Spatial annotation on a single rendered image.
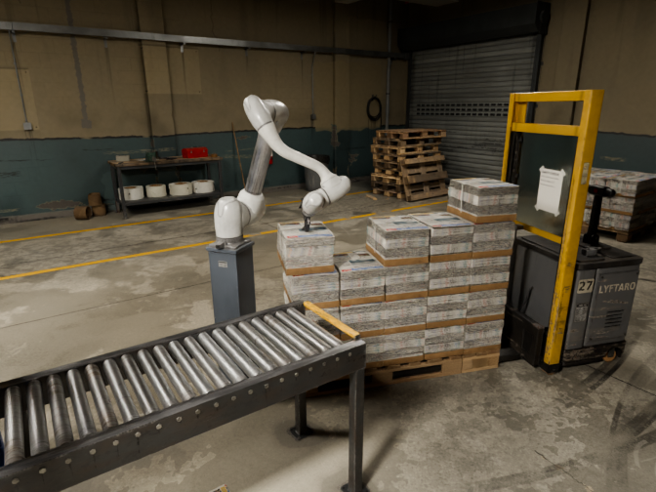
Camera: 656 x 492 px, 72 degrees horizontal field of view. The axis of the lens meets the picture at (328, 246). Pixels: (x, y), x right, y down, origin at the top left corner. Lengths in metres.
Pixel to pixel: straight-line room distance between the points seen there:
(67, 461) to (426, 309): 2.10
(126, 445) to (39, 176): 7.35
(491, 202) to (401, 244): 0.63
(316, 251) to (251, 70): 7.32
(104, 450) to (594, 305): 2.99
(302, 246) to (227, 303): 0.56
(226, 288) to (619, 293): 2.60
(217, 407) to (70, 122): 7.40
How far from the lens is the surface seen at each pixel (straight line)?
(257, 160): 2.66
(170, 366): 1.92
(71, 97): 8.73
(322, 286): 2.68
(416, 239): 2.79
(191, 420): 1.71
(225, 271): 2.67
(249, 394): 1.76
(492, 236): 3.04
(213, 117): 9.28
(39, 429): 1.79
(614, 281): 3.58
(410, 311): 2.94
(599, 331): 3.68
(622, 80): 9.08
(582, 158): 3.06
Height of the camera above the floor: 1.77
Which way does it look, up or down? 17 degrees down
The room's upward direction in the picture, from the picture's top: straight up
